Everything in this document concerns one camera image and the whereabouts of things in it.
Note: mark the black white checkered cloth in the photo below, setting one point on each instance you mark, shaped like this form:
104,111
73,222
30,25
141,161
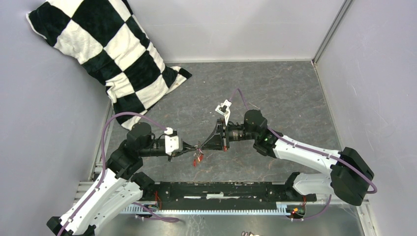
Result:
107,40

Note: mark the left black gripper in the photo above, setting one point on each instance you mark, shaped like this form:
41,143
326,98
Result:
186,148

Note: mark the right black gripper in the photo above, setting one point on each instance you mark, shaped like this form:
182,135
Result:
215,140

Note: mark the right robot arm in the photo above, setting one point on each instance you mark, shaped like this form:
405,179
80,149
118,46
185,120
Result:
344,173

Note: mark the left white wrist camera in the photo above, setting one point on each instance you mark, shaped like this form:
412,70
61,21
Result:
173,143

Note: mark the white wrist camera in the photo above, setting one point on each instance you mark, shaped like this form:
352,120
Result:
224,110
173,143

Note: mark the red key tag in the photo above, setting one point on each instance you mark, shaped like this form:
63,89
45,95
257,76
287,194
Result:
197,159

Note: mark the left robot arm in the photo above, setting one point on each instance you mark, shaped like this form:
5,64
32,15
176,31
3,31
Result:
119,184

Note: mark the large metal keyring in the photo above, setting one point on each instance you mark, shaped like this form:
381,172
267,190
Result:
198,149

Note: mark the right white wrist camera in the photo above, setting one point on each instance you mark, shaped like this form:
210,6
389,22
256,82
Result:
224,110

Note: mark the aluminium frame rail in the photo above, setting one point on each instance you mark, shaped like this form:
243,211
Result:
291,211

